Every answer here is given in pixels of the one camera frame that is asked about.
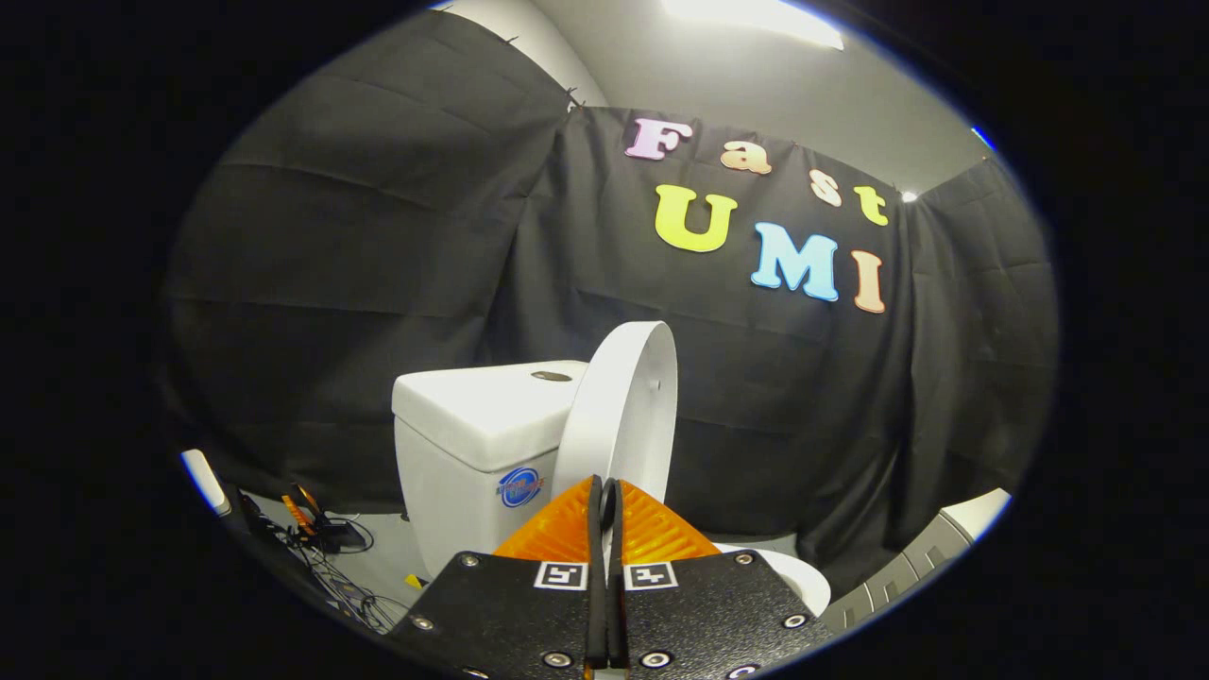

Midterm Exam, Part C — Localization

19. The white toilet with tank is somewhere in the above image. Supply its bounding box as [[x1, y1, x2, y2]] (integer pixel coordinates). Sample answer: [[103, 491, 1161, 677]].
[[392, 359, 832, 620]]

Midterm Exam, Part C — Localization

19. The white cabinet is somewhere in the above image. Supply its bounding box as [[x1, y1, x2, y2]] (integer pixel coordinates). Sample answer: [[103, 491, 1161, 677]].
[[822, 488, 1012, 634]]

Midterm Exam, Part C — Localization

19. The orange black tool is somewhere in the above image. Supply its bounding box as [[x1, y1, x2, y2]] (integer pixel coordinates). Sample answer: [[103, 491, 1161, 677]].
[[281, 484, 327, 539]]

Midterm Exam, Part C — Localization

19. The black cable bundle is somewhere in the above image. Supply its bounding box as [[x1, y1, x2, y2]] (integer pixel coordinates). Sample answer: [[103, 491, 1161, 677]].
[[283, 534, 412, 634]]

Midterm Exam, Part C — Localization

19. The black backdrop cloth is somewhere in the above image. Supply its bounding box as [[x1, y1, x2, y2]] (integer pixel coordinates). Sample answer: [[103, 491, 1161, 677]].
[[161, 9, 1059, 601]]

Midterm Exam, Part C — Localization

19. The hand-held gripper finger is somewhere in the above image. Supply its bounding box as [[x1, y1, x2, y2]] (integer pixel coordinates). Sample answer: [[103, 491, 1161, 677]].
[[387, 475, 605, 680], [604, 477, 837, 680]]

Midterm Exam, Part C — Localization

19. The white toilet lid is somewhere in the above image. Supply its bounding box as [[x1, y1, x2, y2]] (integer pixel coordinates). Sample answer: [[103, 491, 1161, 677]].
[[551, 321, 679, 511]]

